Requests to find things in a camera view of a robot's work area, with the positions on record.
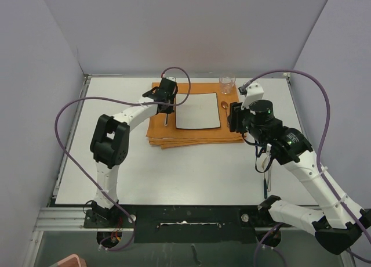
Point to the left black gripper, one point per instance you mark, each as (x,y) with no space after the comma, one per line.
(168,109)

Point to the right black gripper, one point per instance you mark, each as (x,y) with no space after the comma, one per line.
(235,118)

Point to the copper bowl spoon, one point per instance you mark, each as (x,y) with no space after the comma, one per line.
(226,107)

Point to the silver butter knife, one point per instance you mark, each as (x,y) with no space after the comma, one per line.
(166,120)

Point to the clear drinking glass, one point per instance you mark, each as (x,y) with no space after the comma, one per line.
(226,82)

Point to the white square plate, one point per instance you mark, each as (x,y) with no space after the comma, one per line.
(199,111)

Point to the orange cloth placemat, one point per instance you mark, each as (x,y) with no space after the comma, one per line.
(169,136)

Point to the green handled gold fork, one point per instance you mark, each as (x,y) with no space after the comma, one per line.
(265,192)

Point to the green handled silver knife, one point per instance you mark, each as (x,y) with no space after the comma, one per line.
(269,173)

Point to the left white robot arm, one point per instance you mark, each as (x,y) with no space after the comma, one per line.
(110,141)

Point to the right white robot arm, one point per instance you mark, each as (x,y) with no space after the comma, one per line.
(339,221)

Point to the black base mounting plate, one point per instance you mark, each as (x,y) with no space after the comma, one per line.
(183,224)

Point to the pink box corner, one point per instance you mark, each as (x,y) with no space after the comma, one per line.
(72,260)

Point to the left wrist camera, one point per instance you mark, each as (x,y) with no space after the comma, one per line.
(171,78)

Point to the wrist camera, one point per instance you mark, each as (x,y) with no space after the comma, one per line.
(171,78)
(262,111)

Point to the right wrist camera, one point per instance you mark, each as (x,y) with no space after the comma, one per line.
(262,111)

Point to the aluminium frame rail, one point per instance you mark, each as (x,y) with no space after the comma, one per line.
(59,232)

